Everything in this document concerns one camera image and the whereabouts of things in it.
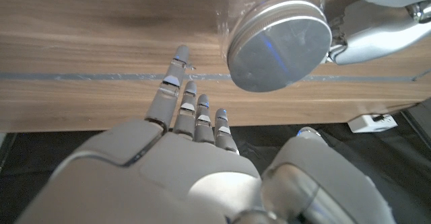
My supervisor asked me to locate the clear jar with metal lid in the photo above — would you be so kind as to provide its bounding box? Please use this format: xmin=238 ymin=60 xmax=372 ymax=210
xmin=226 ymin=0 xmax=333 ymax=94

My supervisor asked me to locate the black backdrop cloth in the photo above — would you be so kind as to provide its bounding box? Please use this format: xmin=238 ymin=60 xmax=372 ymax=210
xmin=0 ymin=98 xmax=431 ymax=224

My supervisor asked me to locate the white power strip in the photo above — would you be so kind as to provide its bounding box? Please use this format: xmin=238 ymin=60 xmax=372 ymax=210
xmin=347 ymin=113 xmax=399 ymax=134

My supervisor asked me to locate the grey tape outline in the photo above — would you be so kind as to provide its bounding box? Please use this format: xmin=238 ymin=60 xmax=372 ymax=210
xmin=0 ymin=69 xmax=431 ymax=83

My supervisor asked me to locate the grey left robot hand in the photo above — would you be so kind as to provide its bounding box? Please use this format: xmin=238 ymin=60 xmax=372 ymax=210
xmin=323 ymin=0 xmax=431 ymax=67

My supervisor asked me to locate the black left backdrop stand pole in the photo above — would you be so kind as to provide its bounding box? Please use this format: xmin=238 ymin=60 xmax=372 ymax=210
xmin=401 ymin=99 xmax=431 ymax=141

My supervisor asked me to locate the clear plastic jar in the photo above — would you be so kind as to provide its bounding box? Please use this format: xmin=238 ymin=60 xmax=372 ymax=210
xmin=215 ymin=0 xmax=327 ymax=61

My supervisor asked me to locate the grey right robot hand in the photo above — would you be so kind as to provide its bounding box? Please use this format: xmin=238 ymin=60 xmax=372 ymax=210
xmin=15 ymin=44 xmax=397 ymax=224

